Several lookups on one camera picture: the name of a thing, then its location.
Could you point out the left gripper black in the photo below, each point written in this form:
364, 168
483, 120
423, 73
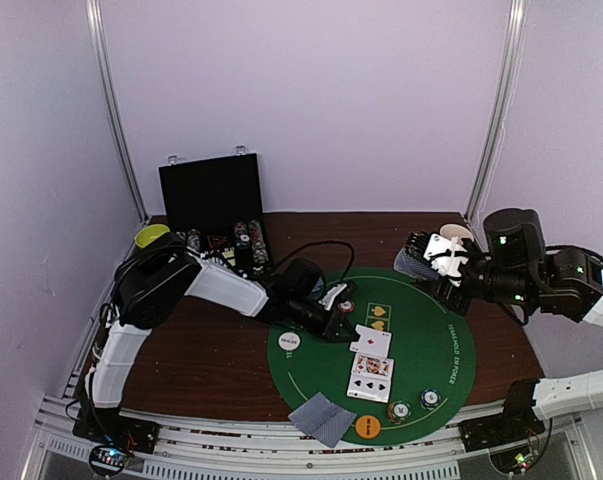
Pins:
332, 327

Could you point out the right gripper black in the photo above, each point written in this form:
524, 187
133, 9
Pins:
446, 290

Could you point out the ace of diamonds card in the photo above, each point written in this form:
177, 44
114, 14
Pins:
371, 341

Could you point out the king of diamonds card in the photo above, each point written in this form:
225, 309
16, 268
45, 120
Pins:
372, 366

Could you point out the white dealer button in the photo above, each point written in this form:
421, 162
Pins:
289, 341

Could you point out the deck of cards clear box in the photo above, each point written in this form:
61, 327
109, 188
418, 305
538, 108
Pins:
414, 267

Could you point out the three of spades card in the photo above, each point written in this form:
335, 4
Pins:
368, 388

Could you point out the dealt playing cards blue back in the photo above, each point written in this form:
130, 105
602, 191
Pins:
332, 424

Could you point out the orange big blind button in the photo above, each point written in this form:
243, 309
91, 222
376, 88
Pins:
368, 427

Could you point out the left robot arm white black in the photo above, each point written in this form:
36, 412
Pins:
222, 377

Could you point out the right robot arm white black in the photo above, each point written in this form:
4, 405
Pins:
518, 269

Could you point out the white patterned mug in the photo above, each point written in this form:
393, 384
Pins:
456, 233

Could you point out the round green poker mat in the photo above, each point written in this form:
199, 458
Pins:
413, 373

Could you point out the chip row in case right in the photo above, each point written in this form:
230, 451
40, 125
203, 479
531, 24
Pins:
251, 249

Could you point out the right circuit board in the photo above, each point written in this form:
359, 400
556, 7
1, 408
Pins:
514, 461

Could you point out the circuit board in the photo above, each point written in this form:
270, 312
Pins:
514, 461
106, 460

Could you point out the black poker chip case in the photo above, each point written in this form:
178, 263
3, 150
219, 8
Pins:
203, 199

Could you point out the green bowl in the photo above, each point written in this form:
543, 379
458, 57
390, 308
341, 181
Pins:
149, 234

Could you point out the left circuit board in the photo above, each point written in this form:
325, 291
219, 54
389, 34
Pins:
106, 460

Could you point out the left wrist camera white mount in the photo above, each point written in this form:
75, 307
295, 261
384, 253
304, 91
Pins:
339, 293

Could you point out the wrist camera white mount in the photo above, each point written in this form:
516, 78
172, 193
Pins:
444, 257
339, 293

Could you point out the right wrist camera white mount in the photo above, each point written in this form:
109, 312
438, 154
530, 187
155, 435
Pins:
444, 257

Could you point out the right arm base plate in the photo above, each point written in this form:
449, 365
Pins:
499, 429

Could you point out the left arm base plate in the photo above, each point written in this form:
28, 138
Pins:
128, 434

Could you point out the right aluminium frame post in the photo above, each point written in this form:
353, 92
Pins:
495, 135

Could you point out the aluminium frame post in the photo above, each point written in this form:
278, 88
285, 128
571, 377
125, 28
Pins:
495, 135
99, 42

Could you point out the left aluminium frame post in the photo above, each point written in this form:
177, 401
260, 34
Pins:
99, 42

